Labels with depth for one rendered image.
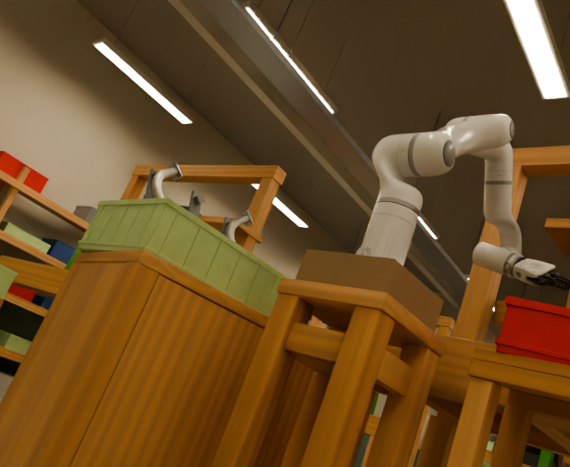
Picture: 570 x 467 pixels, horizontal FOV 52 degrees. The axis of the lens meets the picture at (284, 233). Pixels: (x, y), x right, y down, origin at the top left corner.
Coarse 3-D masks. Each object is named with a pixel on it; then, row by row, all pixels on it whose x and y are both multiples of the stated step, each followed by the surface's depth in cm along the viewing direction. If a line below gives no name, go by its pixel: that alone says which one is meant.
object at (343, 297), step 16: (288, 288) 147; (304, 288) 144; (320, 288) 141; (336, 288) 138; (352, 288) 135; (320, 304) 145; (336, 304) 138; (352, 304) 133; (368, 304) 130; (384, 304) 128; (400, 304) 133; (320, 320) 162; (336, 320) 154; (400, 320) 133; (416, 320) 138; (400, 336) 145; (416, 336) 139; (432, 336) 144
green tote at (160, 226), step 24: (96, 216) 189; (120, 216) 177; (144, 216) 167; (168, 216) 163; (192, 216) 168; (96, 240) 180; (120, 240) 169; (144, 240) 160; (168, 240) 163; (192, 240) 168; (216, 240) 174; (192, 264) 168; (216, 264) 174; (240, 264) 180; (264, 264) 187; (216, 288) 174; (240, 288) 181; (264, 288) 187; (264, 312) 187
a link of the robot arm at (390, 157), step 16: (384, 144) 164; (400, 144) 160; (384, 160) 162; (400, 160) 160; (384, 176) 159; (400, 176) 164; (416, 176) 163; (384, 192) 156; (400, 192) 154; (416, 192) 155; (416, 208) 154
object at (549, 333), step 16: (512, 304) 123; (528, 304) 121; (544, 304) 120; (512, 320) 122; (528, 320) 120; (544, 320) 119; (560, 320) 118; (512, 336) 120; (528, 336) 119; (544, 336) 118; (560, 336) 117; (512, 352) 119; (528, 352) 118; (544, 352) 116; (560, 352) 115
